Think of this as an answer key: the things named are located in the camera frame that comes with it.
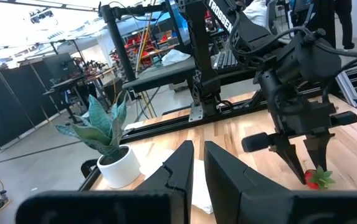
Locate white folded cloth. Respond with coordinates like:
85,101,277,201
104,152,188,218
140,149,215,215

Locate black rig post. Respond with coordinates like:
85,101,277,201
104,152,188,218
178,0,222,118

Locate black hanging camera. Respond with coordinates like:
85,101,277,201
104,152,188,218
28,8,55,25

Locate black table edge rail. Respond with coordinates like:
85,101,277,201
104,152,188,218
120,93,322,144

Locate green snake plant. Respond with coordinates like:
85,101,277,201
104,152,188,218
55,90,129,162

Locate dark background desk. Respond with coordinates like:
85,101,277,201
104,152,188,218
42,67,117,124

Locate black partition panels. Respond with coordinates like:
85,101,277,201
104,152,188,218
0,58,60,147

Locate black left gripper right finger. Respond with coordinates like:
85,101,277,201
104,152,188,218
203,140,293,224

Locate white plant pot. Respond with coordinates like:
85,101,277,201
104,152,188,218
96,144,141,190

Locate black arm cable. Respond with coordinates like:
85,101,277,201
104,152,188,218
227,9,325,60

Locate black keyboard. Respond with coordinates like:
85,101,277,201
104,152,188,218
212,49,244,71

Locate shelf with red bins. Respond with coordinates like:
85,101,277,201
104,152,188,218
111,29,182,63

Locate black pole frame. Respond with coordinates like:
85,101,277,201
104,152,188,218
98,1,166,82

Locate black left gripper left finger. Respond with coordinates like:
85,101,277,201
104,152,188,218
134,139,196,224

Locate yellow pole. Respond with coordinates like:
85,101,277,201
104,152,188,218
134,0,157,74

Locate silver aluminium frame rail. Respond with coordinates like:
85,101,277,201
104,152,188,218
335,60,357,121

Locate white crumpled cloth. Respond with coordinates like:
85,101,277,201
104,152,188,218
161,49,191,67

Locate red strawberry with stem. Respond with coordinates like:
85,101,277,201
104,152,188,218
304,166,336,190

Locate silver mounting bracket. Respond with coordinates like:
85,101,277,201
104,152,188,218
188,101,204,123

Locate dark monitor on desk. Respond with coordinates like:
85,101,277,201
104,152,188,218
42,52,79,82

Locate blue lit screen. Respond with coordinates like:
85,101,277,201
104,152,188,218
165,0,191,46

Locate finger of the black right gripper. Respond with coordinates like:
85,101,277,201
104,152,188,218
270,133,307,185
302,133,335,172

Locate black corner bracket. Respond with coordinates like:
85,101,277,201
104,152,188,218
80,158,101,191

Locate person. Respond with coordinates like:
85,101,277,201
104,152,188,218
243,0,272,29
333,0,355,50

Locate grey desk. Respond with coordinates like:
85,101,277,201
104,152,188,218
121,55,260,94

